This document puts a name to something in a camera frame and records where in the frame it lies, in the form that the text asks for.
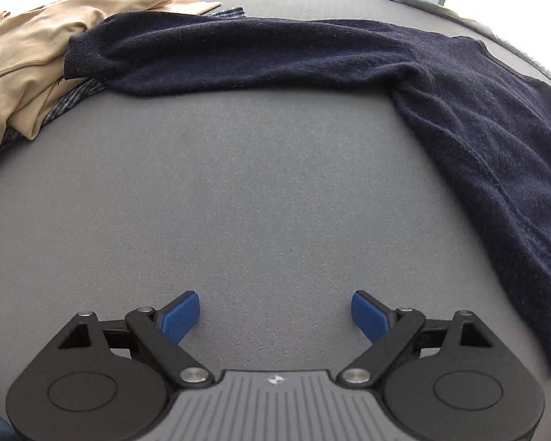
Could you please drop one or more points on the navy blue knit sweater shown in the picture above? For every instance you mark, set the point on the navy blue knit sweater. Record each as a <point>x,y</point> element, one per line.
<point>486,147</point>

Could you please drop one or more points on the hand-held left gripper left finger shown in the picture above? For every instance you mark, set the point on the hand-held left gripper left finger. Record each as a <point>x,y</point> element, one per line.
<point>181,316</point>

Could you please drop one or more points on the beige garment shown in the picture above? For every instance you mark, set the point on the beige garment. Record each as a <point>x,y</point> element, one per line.
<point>27,55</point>

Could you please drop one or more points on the blue plaid shirt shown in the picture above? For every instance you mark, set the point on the blue plaid shirt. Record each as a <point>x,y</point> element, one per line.
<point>71,101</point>

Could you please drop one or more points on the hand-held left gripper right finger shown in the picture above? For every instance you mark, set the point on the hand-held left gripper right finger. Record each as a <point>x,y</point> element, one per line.
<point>369,316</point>

